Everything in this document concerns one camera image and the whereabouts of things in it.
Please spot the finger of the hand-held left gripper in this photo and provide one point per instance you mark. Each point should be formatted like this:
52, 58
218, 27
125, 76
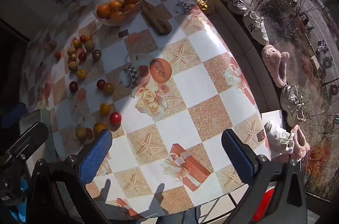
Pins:
12, 114
26, 140

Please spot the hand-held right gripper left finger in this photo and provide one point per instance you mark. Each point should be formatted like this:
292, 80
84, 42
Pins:
96, 157

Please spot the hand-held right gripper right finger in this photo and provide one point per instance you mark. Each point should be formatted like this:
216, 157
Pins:
238, 157

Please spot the red cherry tomato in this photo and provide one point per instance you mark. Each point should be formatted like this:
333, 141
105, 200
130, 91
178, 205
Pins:
82, 38
101, 84
115, 117
82, 56
57, 55
73, 86

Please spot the yellow cherry tomato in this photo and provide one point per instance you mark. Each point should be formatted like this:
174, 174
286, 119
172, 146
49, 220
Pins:
76, 43
80, 132
108, 88
81, 74
99, 128
105, 108
72, 57
88, 38

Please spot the red stool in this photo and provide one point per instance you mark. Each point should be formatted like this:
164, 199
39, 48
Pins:
263, 202

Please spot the pink fluffy slipper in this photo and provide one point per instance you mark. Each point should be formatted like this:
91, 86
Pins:
275, 65
300, 144

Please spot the silver sneaker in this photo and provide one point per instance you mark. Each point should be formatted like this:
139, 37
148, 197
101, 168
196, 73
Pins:
292, 104

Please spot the person's blue jeans leg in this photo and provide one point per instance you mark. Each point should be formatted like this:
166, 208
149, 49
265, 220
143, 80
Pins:
180, 217

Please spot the white cabinet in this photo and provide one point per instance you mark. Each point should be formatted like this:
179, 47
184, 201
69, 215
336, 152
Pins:
26, 9

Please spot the checked printed tablecloth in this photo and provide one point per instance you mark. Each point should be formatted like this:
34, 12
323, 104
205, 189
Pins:
201, 49

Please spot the parked scooter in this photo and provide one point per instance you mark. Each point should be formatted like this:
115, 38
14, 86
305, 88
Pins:
321, 49
328, 62

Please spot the clear glass bowl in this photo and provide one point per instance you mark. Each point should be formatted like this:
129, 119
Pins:
106, 21

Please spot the white sneaker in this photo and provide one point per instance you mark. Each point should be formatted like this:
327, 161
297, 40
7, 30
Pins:
255, 26

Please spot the long wooden board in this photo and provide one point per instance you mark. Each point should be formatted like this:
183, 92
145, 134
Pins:
156, 19

